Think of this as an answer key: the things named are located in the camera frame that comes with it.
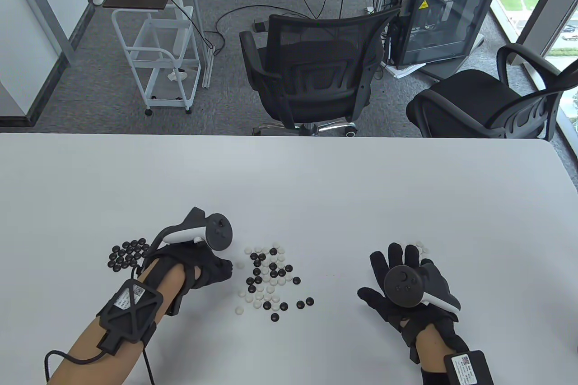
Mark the person's left hand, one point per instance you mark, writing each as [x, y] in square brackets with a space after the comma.
[210, 267]

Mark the person's right hand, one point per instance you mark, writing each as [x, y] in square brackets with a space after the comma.
[386, 276]

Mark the group of white Go stones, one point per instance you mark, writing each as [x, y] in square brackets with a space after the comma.
[422, 247]

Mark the pile of mixed Go stones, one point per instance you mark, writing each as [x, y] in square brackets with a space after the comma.
[271, 274]

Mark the group of black Go stones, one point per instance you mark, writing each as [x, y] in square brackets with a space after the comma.
[126, 254]

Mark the person's left forearm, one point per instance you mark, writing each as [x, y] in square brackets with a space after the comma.
[169, 285]

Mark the black white right hand controller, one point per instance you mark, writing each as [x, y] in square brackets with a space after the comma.
[404, 288]

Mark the black white hand controller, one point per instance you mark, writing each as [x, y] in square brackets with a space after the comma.
[219, 231]
[404, 288]

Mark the black white left hand controller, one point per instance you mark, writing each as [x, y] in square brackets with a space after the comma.
[219, 231]

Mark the white crumpled tissue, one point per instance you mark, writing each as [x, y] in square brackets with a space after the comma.
[177, 75]

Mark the black office chair curved armrests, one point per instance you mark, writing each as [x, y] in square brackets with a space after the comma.
[465, 91]

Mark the white papers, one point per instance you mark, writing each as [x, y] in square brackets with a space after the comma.
[402, 71]

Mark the white rolling cart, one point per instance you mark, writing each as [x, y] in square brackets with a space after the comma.
[169, 35]

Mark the black power adapter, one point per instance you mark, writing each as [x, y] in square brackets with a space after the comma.
[259, 25]

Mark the black mesh office chair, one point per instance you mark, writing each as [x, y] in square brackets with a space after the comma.
[316, 33]

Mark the aluminium profile rods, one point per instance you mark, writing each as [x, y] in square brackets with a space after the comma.
[196, 6]

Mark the black glass computer tower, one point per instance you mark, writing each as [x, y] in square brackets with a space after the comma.
[442, 19]

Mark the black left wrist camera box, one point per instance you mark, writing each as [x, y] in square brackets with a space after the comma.
[131, 313]

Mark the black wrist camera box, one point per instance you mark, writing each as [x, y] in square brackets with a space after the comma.
[469, 370]
[131, 313]

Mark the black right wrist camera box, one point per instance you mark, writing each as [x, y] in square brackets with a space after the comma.
[469, 370]

